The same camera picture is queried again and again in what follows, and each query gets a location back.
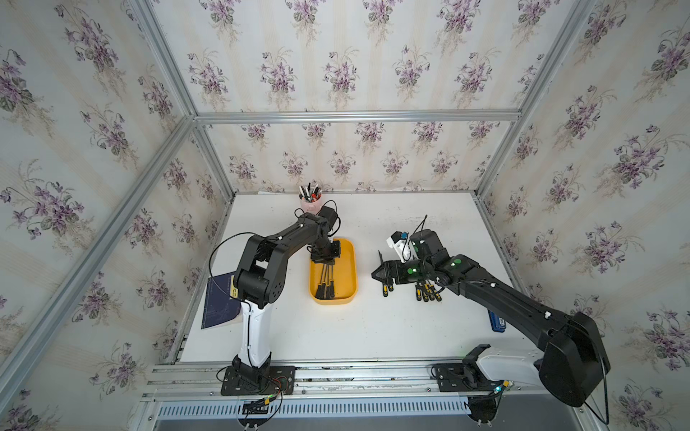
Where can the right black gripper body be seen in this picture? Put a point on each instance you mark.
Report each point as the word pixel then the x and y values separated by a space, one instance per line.
pixel 413 270

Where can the aluminium mounting rail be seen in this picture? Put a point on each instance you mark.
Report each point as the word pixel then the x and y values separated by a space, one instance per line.
pixel 184 382

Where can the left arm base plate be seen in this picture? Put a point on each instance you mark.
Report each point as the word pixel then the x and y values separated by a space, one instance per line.
pixel 242 379

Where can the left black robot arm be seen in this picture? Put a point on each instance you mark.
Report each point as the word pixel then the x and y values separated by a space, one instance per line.
pixel 260 277

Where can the dark blue notebook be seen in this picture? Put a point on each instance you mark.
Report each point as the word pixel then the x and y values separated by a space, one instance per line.
pixel 219 306

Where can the blue handled tool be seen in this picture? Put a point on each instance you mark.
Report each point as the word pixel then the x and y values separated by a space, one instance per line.
pixel 497 323

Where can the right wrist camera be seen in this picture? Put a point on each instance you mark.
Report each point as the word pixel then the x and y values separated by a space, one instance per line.
pixel 400 243

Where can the yellow plastic storage tray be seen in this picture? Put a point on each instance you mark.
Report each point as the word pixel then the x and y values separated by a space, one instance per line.
pixel 345 276

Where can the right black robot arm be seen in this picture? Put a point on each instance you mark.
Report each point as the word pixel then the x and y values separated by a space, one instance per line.
pixel 575 361

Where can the pink pen cup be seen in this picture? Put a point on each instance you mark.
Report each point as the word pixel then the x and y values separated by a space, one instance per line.
pixel 312 207

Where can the pens in cup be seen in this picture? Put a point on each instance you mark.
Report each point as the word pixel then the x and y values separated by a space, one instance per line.
pixel 309 193

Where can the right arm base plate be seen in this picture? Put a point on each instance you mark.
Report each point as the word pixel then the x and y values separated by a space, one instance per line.
pixel 463 378

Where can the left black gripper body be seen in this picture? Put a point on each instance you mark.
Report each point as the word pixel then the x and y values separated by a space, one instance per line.
pixel 325 252

